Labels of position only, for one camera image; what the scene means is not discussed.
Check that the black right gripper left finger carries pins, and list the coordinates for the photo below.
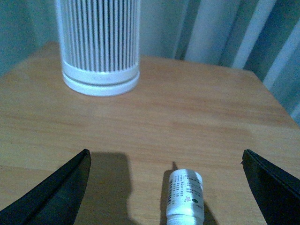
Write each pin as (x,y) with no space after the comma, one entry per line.
(54,201)

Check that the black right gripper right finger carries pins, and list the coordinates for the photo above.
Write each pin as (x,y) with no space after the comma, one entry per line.
(277,193)

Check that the white medicine bottle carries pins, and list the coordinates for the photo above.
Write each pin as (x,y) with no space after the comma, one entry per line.
(185,204)

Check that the wooden nightstand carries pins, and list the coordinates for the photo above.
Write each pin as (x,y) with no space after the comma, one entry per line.
(181,114)

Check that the white ribbed air purifier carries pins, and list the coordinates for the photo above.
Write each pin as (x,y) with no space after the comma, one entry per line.
(99,45)

